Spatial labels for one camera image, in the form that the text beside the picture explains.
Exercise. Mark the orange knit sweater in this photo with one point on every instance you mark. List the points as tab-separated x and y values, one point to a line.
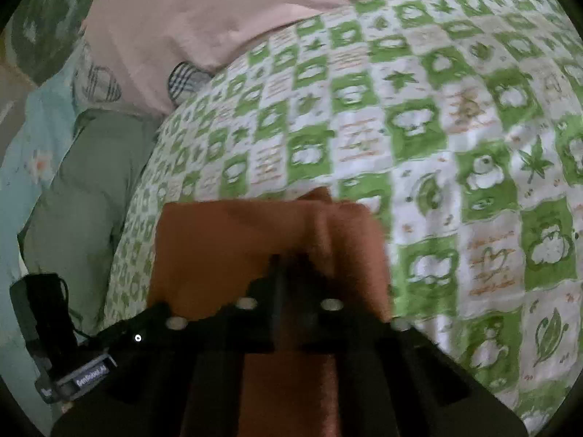
218	246

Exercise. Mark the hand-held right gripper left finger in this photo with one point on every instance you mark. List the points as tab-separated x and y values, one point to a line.
262	293

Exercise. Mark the light blue floral cloth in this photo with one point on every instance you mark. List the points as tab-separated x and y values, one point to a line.
32	154

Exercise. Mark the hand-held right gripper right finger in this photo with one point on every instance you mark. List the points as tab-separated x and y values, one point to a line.
301	292

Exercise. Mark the grey-green pillow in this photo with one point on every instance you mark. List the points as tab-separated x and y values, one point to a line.
91	200

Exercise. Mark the green checked bedsheet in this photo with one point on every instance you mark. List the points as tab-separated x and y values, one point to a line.
455	168

